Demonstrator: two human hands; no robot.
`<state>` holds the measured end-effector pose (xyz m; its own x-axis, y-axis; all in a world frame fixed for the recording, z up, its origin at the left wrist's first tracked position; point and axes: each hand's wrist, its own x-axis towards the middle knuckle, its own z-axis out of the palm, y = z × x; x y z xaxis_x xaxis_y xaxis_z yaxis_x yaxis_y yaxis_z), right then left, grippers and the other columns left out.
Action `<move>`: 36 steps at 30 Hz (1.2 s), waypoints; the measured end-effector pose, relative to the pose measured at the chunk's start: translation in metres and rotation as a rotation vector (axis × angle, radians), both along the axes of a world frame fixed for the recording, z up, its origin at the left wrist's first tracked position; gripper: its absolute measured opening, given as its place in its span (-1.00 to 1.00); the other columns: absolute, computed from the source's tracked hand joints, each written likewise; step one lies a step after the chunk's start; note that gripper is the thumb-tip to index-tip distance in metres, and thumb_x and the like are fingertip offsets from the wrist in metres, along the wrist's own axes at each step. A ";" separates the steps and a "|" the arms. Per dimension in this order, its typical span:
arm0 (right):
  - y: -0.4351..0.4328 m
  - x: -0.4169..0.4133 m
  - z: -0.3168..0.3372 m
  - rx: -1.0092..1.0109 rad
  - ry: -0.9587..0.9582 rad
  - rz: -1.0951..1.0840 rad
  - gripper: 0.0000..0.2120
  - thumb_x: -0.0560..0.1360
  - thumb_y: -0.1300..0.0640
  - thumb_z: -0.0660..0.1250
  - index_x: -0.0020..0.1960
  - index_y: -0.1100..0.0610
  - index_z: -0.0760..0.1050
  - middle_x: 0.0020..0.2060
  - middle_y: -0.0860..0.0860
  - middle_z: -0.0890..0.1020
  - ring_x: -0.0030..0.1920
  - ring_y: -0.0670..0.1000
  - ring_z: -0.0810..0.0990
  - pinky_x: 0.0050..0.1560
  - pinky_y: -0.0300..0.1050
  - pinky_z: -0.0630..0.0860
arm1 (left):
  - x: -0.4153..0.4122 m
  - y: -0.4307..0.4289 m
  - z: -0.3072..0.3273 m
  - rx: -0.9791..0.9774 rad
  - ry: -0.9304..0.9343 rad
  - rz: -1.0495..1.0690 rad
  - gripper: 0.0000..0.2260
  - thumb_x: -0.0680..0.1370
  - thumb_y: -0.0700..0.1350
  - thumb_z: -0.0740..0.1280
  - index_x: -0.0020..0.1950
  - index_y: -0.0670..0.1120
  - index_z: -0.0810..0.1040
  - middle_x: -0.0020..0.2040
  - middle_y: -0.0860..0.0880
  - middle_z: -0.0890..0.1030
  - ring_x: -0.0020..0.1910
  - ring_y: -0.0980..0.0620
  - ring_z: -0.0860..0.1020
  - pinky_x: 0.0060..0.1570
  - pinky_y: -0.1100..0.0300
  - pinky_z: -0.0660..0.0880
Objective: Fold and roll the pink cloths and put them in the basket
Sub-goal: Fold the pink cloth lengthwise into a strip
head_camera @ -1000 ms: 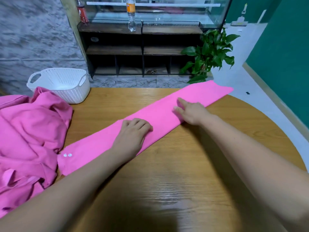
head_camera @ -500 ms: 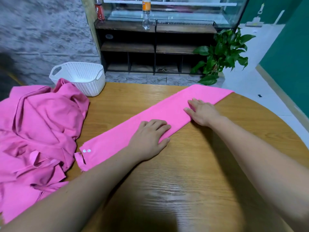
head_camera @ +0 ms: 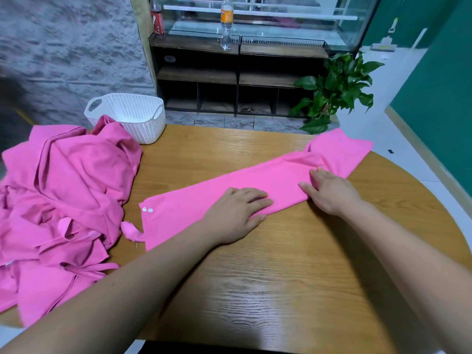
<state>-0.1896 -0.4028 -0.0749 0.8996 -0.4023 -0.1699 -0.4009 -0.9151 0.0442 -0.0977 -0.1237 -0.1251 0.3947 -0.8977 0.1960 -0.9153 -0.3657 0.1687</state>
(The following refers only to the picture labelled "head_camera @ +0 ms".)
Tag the person's right hand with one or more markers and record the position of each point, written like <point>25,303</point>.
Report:
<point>332,194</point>

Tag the person's left hand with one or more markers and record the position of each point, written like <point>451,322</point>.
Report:
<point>234,216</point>

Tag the pink towel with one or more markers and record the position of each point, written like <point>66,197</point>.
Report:
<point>280,184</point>

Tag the white woven plastic basket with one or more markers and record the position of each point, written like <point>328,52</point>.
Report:
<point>129,115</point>

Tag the pile of pink cloths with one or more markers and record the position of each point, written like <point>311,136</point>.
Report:
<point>66,195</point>

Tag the person's right forearm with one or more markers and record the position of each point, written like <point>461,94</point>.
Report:
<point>420,269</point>

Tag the person's left forearm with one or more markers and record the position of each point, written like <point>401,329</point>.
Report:
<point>103,298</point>

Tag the green potted plant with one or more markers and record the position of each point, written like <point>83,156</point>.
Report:
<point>335,88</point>

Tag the dark wooden shelf cabinet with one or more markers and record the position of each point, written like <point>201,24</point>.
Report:
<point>214,77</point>

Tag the white mop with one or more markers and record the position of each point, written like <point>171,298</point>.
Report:
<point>383,46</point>

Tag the glass display case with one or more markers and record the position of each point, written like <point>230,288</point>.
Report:
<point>280,22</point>

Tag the clear bottle with orange label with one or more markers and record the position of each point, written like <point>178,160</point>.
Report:
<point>227,22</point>

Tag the red label cola bottle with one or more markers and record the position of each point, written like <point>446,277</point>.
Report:
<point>158,22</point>

